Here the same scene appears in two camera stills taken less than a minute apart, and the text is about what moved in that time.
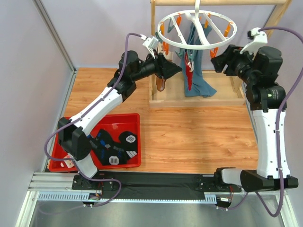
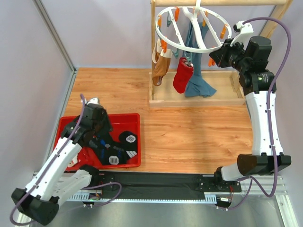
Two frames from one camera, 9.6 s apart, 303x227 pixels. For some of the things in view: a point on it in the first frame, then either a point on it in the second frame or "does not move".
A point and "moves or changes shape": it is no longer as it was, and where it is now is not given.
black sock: x=108 y=152 does not move
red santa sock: x=189 y=67 moves or changes shape
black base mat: x=153 y=185 does not move
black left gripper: x=160 y=66 -> x=100 y=126
